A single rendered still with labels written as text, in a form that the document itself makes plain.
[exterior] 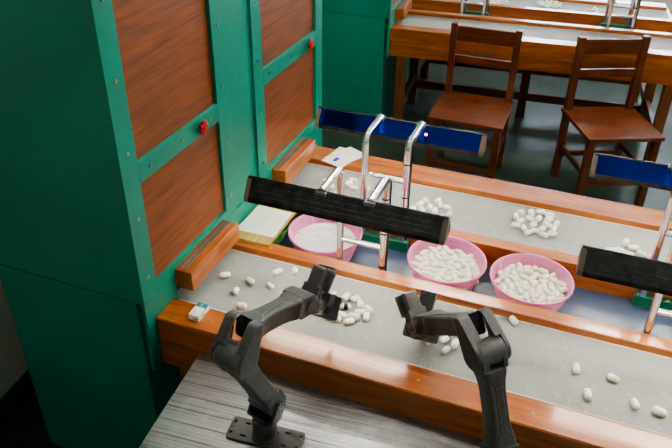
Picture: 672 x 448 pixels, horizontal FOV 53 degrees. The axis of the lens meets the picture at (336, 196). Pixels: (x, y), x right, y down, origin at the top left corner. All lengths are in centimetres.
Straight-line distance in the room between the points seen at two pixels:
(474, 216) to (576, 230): 37
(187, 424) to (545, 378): 98
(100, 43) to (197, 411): 99
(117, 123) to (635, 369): 154
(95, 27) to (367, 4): 305
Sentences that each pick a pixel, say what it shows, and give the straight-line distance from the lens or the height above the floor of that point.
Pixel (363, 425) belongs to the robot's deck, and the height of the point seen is 67.
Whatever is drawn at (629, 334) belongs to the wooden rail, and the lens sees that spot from 220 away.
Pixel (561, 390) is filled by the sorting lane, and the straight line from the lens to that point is 200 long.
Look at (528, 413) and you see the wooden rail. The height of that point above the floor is 76.
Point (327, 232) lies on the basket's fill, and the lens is 249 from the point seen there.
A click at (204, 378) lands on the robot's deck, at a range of 205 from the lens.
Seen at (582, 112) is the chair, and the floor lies 46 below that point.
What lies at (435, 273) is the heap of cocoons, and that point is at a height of 74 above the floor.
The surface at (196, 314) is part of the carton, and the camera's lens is 208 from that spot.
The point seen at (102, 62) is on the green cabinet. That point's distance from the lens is 170.
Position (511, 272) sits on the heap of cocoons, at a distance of 236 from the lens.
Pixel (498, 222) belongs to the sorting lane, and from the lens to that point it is 261.
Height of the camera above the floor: 213
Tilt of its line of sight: 31 degrees down
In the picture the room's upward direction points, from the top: 1 degrees clockwise
